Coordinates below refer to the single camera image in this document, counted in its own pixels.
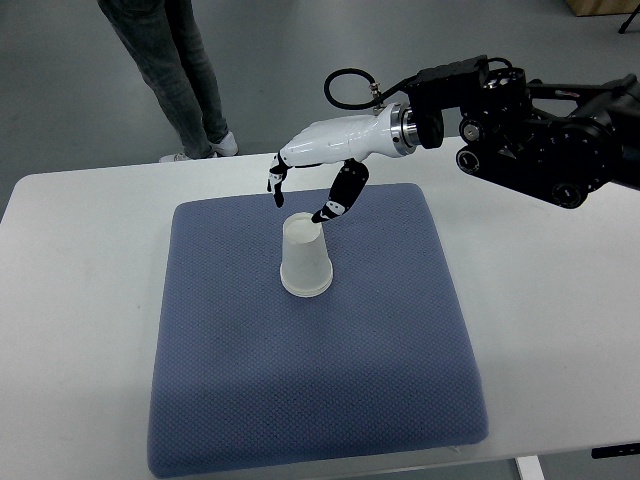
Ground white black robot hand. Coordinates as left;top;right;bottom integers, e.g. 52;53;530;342
267;103;419;223

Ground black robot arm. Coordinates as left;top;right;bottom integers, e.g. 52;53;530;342
401;55;639;209

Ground white paper cup on cushion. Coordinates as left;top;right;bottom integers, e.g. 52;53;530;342
280;212;333;298

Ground white sneaker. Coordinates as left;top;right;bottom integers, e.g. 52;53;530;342
159;131;239;163

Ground cardboard box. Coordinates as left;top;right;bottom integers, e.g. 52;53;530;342
565;0;639;17

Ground person legs in grey jeans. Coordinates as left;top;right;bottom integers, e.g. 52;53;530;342
98;1;230;157

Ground black tripod leg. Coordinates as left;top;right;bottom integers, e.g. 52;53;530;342
618;7;639;34

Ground blue grey mesh cushion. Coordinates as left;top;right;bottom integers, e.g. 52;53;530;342
147;183;488;478

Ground white table leg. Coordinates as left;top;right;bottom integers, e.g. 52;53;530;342
515;456;545;480

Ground black table control panel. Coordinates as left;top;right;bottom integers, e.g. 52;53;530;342
591;442;640;460

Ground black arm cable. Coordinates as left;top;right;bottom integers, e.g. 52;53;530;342
323;68;416;111

